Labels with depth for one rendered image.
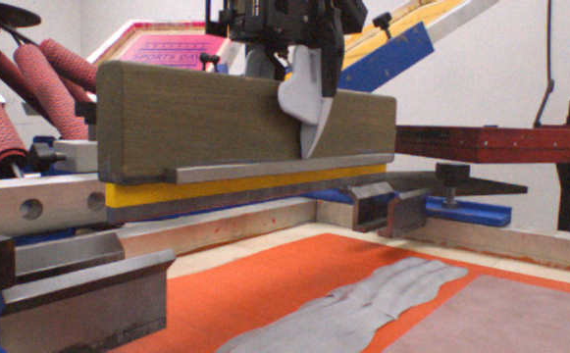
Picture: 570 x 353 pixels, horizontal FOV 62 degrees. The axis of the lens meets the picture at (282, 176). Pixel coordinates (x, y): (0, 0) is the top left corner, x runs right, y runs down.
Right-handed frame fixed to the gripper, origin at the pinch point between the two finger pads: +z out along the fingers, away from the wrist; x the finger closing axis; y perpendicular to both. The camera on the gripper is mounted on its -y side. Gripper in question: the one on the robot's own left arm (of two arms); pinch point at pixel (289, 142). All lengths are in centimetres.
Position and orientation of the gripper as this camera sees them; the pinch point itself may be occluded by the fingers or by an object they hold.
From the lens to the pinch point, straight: 42.4
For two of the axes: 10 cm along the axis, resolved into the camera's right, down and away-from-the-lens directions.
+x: 7.8, 0.9, -6.2
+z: -0.3, 9.9, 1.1
